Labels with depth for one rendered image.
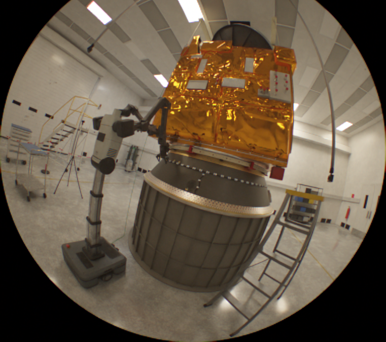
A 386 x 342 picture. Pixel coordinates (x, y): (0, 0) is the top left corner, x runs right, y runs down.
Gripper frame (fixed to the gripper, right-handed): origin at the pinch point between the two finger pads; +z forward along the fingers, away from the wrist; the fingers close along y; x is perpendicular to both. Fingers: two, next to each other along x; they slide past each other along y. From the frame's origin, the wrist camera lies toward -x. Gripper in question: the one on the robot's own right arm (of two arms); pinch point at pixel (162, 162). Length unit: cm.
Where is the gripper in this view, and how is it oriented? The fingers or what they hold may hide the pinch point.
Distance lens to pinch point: 154.0
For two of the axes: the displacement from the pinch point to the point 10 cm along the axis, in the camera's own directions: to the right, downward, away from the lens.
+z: -0.7, 9.3, 3.6
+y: -9.0, -2.1, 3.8
